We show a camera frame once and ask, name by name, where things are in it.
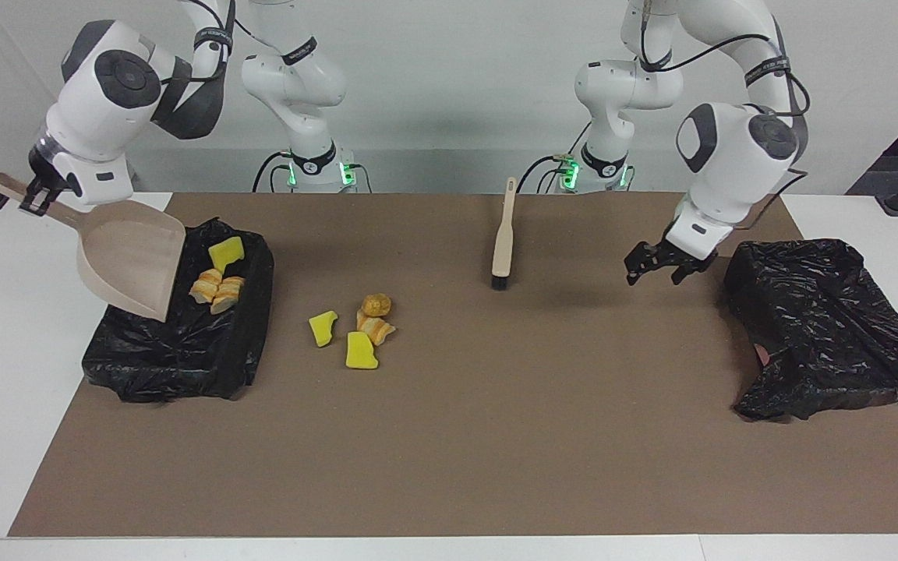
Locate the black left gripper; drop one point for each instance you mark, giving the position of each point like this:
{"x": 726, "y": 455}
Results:
{"x": 687, "y": 257}

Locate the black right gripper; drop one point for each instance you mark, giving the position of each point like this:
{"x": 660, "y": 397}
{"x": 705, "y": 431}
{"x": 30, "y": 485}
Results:
{"x": 51, "y": 178}

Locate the beige plastic dustpan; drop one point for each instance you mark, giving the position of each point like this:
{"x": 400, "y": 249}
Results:
{"x": 129, "y": 257}

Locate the beige brush black bristles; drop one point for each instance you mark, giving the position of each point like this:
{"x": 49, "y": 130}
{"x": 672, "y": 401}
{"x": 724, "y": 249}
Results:
{"x": 504, "y": 234}

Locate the torn bread piece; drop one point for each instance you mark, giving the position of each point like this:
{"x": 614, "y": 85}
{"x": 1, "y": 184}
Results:
{"x": 229, "y": 296}
{"x": 203, "y": 287}

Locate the yellow sponge block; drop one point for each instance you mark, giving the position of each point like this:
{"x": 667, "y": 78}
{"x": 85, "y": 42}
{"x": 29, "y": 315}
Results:
{"x": 226, "y": 253}

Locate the round brown bun piece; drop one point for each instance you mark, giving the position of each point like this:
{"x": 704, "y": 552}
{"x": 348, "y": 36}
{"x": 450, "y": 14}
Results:
{"x": 377, "y": 305}

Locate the striped croissant piece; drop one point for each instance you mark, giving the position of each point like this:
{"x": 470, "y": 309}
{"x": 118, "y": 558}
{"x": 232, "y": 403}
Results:
{"x": 375, "y": 329}

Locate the small yellow sponge piece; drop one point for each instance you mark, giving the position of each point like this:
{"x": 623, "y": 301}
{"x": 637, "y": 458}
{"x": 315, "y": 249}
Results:
{"x": 323, "y": 329}

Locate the yellow green sponge piece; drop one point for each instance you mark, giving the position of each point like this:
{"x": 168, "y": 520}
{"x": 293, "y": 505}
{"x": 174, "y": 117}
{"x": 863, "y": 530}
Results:
{"x": 361, "y": 352}

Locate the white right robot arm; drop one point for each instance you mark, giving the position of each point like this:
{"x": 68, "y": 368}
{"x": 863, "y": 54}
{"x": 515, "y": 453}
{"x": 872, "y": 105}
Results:
{"x": 293, "y": 78}

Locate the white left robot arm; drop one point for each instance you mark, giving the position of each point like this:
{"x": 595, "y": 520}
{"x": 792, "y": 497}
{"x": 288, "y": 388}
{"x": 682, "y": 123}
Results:
{"x": 730, "y": 156}

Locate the black plastic bin bag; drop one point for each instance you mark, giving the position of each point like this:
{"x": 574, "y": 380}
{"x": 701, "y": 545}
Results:
{"x": 176, "y": 351}
{"x": 823, "y": 327}

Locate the brown table mat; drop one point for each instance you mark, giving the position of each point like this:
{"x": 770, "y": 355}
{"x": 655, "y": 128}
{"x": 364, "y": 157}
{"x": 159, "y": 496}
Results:
{"x": 449, "y": 483}

